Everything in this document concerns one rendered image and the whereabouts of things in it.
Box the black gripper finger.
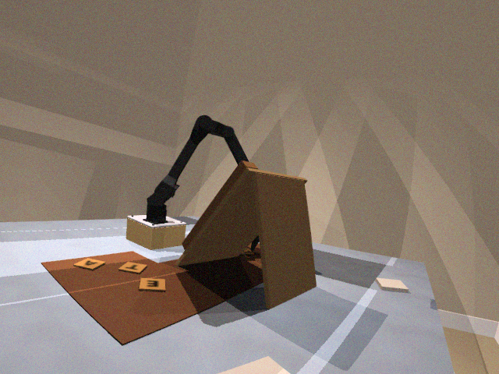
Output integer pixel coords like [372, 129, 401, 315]
[251, 235, 259, 251]

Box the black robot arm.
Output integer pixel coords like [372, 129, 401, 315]
[143, 115, 249, 224]

